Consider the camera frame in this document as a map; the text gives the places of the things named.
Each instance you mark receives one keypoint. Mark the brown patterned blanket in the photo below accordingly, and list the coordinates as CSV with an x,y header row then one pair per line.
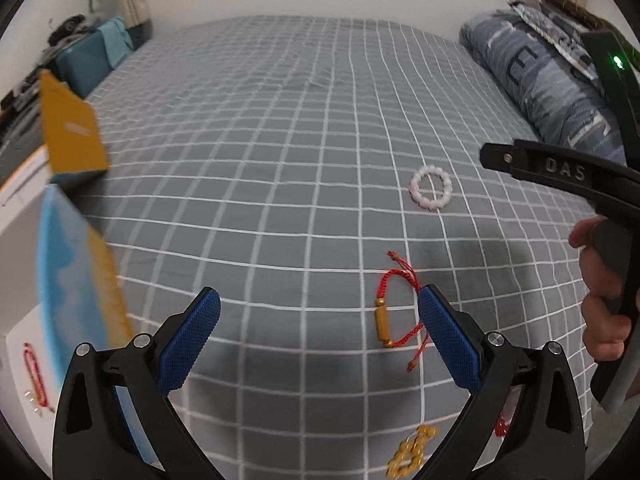
x,y
580,12

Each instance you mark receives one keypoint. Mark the grey patterned pillow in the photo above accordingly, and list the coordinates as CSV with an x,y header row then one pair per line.
x,y
575,55

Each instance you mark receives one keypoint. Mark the teal suitcase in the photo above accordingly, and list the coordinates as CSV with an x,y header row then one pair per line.
x,y
87,60

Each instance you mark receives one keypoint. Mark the blue yellow cardboard box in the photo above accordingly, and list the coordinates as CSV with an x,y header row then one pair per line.
x,y
70,125

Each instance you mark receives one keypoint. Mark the grey suitcase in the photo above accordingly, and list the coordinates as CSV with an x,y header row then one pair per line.
x,y
15,130

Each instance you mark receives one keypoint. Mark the pile of dark small items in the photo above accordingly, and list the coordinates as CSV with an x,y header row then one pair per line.
x,y
22,87

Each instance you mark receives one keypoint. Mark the blue-grey pillow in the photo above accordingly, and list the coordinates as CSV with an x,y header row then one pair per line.
x,y
545,90

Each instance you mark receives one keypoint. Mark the beige curtain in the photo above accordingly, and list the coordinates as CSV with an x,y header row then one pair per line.
x,y
134,2

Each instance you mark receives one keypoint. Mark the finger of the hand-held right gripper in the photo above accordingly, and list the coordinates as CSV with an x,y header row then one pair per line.
x,y
555,167

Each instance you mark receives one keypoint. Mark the grey checked bed sheet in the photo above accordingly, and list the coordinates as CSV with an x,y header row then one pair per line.
x,y
250,185

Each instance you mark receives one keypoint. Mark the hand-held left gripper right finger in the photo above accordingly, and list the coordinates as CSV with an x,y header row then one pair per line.
x,y
450,340

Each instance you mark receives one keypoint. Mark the person's right hand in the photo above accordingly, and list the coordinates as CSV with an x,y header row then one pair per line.
x,y
600,330

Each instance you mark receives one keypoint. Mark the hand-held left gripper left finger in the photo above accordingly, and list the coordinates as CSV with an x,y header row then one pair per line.
x,y
190,340

